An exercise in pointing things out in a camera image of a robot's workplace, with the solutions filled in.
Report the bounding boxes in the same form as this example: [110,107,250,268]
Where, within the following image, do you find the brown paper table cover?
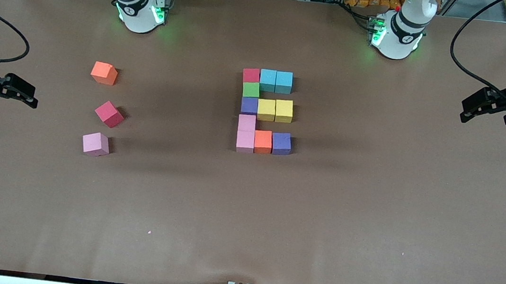
[0,0,506,284]

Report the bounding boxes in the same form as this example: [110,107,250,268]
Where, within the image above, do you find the green foam block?
[241,81,261,99]

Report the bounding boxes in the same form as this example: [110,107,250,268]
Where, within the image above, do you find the blue foam block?
[258,69,278,93]
[275,71,294,95]

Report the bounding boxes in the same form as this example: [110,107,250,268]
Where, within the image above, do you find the yellow foam block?
[256,98,277,123]
[274,98,295,124]

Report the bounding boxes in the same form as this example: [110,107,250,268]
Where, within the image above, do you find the red foam block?
[93,99,126,130]
[242,67,262,85]

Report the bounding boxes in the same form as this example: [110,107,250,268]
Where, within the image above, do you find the purple foam block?
[270,132,293,157]
[240,96,259,117]

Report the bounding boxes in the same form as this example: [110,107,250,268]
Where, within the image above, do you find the pink foam block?
[237,113,257,133]
[80,131,112,159]
[235,130,257,154]

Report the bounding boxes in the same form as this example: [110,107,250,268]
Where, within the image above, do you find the orange foam block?
[89,61,119,87]
[253,130,274,155]

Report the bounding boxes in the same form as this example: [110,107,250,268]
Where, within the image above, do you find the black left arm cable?
[444,0,506,107]

